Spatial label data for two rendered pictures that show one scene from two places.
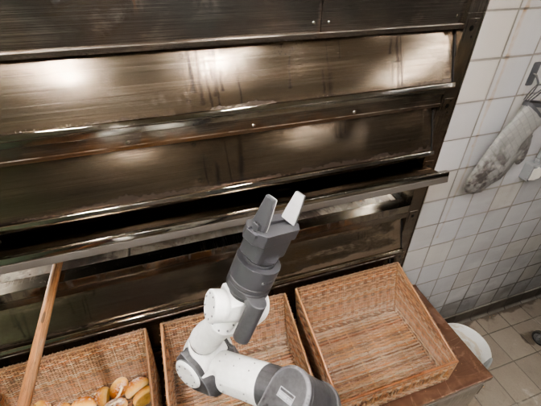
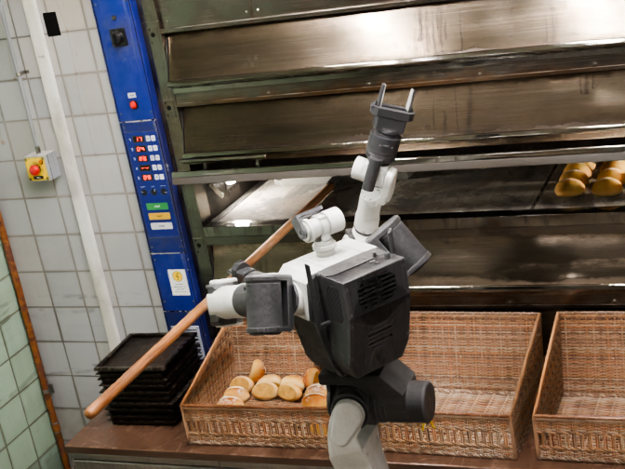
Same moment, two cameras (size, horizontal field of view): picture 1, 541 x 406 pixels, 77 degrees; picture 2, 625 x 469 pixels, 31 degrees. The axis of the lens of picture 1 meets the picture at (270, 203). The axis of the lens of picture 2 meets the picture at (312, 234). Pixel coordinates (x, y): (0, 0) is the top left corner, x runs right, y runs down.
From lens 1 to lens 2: 2.74 m
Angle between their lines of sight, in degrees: 42
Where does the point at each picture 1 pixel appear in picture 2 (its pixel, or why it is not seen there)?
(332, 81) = (557, 30)
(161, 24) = not seen: outside the picture
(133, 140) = (372, 82)
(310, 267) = (576, 279)
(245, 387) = not seen: hidden behind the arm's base
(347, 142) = (595, 100)
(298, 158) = (532, 113)
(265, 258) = (381, 127)
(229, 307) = (363, 165)
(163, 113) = (394, 58)
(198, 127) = (426, 73)
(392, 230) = not seen: outside the picture
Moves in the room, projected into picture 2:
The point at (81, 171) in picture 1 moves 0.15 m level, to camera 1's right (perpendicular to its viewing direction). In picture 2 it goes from (331, 108) to (367, 109)
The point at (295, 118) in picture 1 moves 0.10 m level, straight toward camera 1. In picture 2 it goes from (524, 67) to (505, 75)
